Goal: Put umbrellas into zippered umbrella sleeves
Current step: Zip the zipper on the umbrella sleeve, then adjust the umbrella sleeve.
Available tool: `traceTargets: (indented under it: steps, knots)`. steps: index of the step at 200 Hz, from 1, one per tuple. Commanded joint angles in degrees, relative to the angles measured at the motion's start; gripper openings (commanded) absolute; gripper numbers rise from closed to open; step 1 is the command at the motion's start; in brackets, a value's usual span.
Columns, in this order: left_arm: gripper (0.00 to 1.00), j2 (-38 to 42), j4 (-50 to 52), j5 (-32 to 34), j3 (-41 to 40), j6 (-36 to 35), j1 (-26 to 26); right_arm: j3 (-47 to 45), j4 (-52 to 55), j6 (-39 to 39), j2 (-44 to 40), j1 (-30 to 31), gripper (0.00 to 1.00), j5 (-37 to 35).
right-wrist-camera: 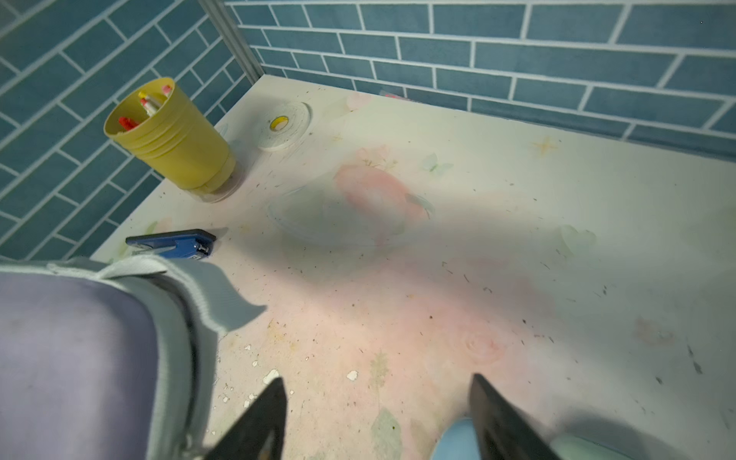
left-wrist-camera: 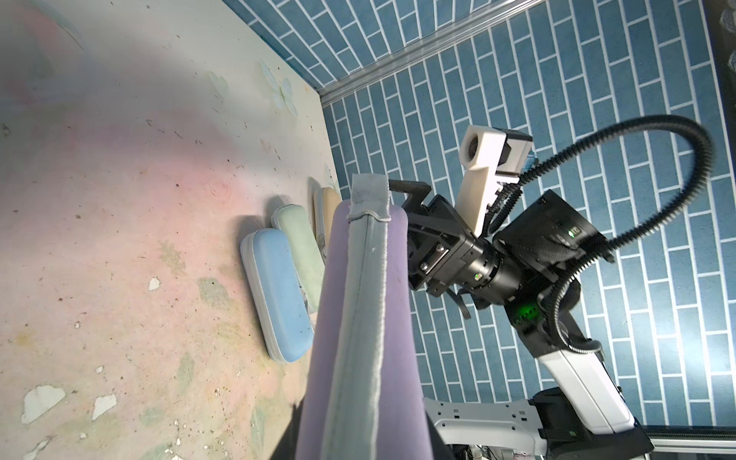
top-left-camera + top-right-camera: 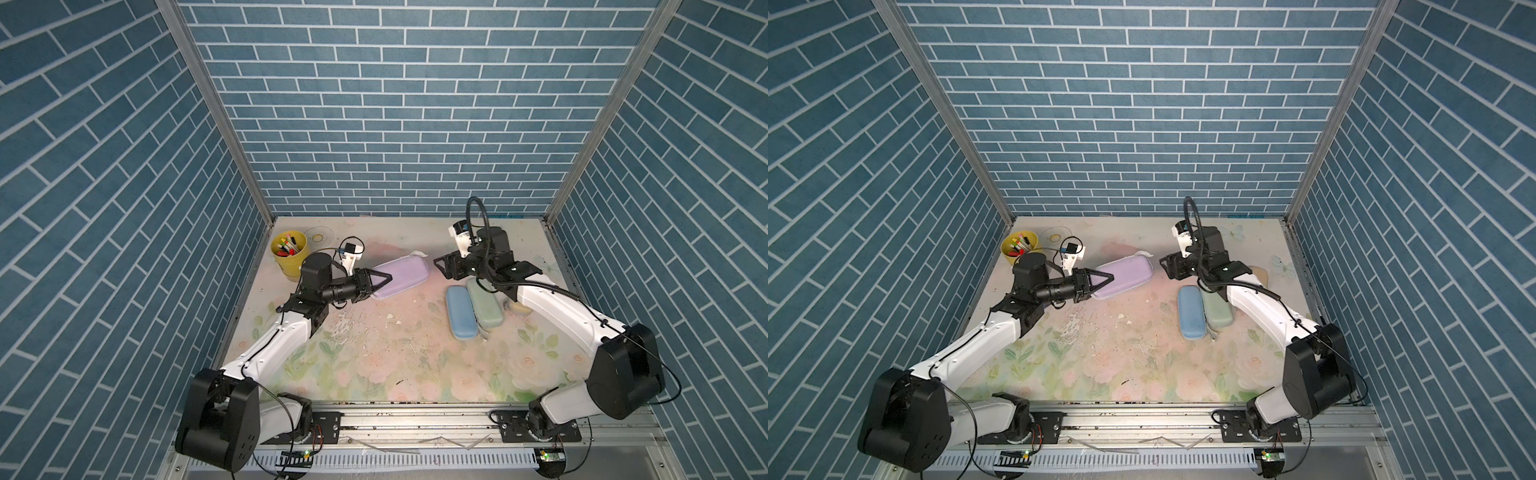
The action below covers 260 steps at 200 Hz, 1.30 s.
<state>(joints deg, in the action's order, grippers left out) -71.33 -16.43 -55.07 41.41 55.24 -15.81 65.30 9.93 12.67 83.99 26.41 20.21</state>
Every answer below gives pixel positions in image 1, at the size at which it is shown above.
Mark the clear tape roll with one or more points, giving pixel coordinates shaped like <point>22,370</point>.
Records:
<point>280,127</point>

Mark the mint green umbrella case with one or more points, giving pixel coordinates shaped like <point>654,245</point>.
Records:
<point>570,447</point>

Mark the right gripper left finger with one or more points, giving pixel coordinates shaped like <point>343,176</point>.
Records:
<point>260,432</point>

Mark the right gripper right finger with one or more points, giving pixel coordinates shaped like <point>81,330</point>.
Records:
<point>501,432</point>

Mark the lavender umbrella case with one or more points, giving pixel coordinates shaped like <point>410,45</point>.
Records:
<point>112,361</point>

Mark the blue umbrella case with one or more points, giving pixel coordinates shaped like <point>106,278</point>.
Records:
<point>458,442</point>

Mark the yellow cup with markers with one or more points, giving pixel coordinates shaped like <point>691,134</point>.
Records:
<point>159,125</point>

